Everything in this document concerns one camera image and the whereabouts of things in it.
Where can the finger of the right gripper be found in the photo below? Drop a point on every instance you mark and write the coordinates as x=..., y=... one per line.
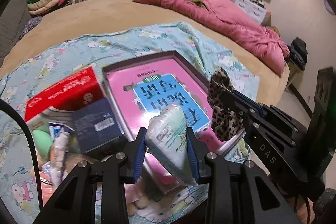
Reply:
x=236, y=111
x=245, y=104

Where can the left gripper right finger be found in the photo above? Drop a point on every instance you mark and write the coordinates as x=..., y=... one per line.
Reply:
x=201, y=160

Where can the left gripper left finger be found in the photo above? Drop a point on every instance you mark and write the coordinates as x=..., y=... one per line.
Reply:
x=132, y=157

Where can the leopard print scrunchie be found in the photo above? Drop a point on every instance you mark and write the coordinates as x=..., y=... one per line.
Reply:
x=225, y=123

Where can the white green tissue pack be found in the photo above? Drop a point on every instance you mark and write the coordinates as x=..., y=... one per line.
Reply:
x=166, y=139

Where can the dark blue box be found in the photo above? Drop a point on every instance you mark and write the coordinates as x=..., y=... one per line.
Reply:
x=97, y=130

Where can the pink quilt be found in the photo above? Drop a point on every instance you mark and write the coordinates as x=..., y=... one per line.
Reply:
x=224, y=17

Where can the pink book tray box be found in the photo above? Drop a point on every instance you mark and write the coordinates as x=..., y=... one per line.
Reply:
x=140, y=88

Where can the dark clothes pile on stool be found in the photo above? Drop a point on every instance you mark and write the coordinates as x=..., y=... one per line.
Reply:
x=298, y=53

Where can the white drawer cabinet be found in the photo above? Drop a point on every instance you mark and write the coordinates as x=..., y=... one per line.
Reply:
x=256, y=12

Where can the green makeup sponge egg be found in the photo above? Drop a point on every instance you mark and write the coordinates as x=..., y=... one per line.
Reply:
x=43, y=144

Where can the red white tissue box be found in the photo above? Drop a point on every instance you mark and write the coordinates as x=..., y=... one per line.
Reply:
x=60, y=100

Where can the blue hello kitty sheet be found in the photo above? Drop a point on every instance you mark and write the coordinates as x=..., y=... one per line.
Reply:
x=97, y=51

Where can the tan bed cover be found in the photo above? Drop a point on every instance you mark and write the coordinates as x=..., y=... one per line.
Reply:
x=106, y=16

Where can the grey quilted headboard cushion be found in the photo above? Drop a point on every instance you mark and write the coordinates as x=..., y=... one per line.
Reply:
x=13, y=20

